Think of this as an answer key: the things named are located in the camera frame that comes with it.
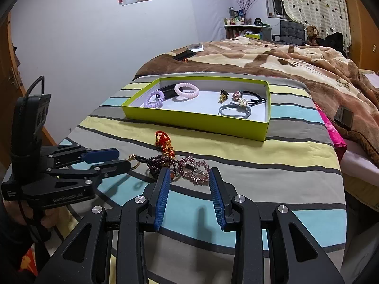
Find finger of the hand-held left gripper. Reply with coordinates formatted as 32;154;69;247
46;159;132;185
40;144;120;166

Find yellow bed base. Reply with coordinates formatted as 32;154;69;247
343;168;379;208

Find dark clothing pile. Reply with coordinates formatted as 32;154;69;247
315;32;347;57

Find pink spiral hair tie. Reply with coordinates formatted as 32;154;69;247
174;83;200;101

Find purple flower branches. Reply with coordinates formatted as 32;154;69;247
232;0;263;14

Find cluster of toiletry bottles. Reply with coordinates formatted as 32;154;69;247
223;6;252;26

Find green cardboard box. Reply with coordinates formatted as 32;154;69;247
122;76;271;143

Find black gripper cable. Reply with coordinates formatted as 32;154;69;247
10;76;48;244

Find spotted curtain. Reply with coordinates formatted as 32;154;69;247
272;0;352;48

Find black hair tie round charm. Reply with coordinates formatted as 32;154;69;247
231;89;267;107

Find person's left hand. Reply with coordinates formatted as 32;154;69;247
9;200;64;230

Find small black wallet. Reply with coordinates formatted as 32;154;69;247
334;106;355;129

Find black wristband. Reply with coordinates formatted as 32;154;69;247
158;83;182;101

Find striped cloth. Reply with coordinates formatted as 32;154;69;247
53;72;348;284

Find black hair tie gold ring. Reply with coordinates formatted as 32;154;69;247
127;153;155;171

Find dark purple bead bracelet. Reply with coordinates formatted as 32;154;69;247
146;156;186;182

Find black office chair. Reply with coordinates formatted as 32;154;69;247
272;20;307;47

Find purple spiral hair tie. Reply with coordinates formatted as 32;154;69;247
144;90;166;109

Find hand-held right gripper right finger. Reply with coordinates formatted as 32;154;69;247
209;166;345;284

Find window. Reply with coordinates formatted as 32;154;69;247
264;0;289;18

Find white desk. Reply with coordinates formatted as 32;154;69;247
223;24;273;40

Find wooden wardrobe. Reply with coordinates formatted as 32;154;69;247
340;0;379;75

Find red knot charm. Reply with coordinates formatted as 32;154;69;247
154;130;176;159

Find brown printed blanket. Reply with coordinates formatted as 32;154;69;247
132;37;379;167

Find black phone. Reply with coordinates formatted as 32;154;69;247
172;49;198;63

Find pink crystal bead bracelet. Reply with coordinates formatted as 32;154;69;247
178;155;212;186

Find grey hair tie white flower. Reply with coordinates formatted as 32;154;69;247
218;98;252;120

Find brown teddy bear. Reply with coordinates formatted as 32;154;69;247
306;25;319;47

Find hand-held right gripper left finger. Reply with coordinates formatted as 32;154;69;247
34;167;171;284

